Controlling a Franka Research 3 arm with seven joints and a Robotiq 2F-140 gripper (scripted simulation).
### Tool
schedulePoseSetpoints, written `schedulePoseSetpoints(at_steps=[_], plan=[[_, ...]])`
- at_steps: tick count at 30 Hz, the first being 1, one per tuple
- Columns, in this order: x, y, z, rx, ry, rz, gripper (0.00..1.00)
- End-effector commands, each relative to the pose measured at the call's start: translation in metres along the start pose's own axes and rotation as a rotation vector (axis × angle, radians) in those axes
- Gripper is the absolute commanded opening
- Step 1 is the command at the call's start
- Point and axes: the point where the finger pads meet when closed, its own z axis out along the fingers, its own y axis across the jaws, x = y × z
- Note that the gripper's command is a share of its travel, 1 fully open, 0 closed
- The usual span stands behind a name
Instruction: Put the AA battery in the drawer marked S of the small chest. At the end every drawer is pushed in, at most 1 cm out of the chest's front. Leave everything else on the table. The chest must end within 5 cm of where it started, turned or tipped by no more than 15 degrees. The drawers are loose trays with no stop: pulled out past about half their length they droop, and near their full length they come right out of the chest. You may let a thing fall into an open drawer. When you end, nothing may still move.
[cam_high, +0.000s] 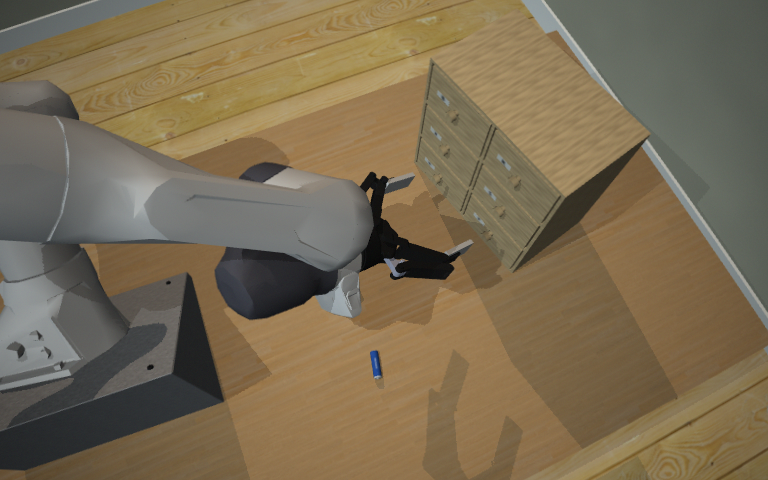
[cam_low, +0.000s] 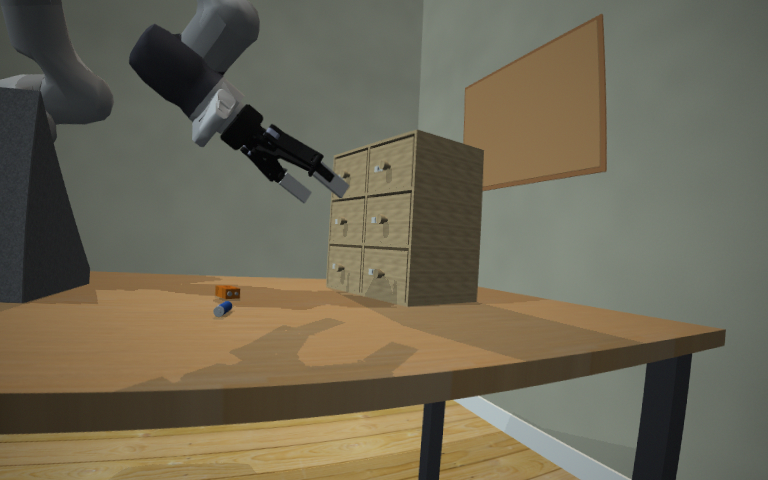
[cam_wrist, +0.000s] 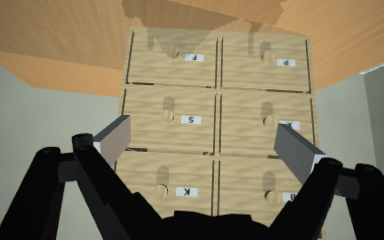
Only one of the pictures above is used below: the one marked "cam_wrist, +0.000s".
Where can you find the light wooden drawer front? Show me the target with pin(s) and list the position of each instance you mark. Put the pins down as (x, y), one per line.
(189, 61)
(170, 121)
(248, 123)
(179, 183)
(256, 188)
(247, 64)

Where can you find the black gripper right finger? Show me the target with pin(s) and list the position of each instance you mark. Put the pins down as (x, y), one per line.
(303, 218)

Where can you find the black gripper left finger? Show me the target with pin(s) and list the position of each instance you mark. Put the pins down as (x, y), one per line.
(119, 214)

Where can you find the small wooden chest of drawers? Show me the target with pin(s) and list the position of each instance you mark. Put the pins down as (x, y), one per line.
(215, 154)

